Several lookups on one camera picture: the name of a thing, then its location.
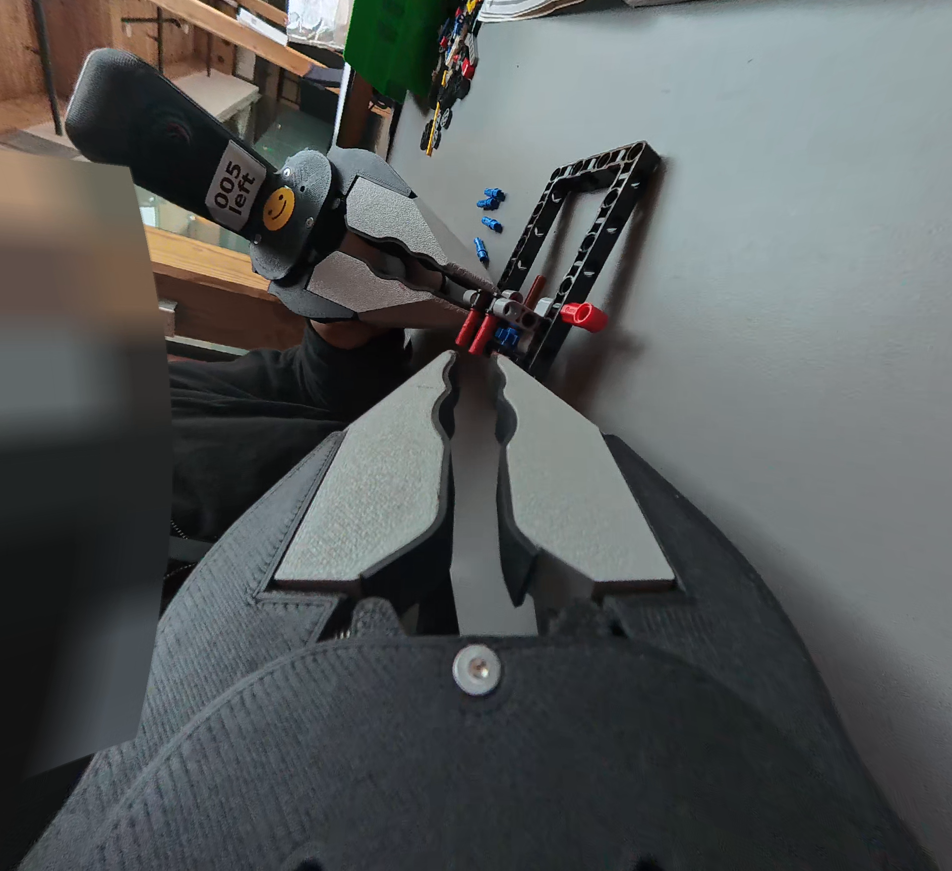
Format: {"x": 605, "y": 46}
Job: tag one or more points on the green plastic bin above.
{"x": 394, "y": 8}

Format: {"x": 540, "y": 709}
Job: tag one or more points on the black lego frame assembly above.
{"x": 610, "y": 158}

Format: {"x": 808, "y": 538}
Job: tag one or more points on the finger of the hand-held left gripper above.
{"x": 372, "y": 295}
{"x": 394, "y": 216}

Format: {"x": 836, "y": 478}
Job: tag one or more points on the person's left forearm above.
{"x": 282, "y": 388}

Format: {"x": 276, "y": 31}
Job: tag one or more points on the pile of lego pieces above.
{"x": 465, "y": 31}

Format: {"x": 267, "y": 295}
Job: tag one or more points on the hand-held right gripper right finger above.
{"x": 587, "y": 506}

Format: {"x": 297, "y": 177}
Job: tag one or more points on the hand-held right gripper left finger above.
{"x": 372, "y": 499}

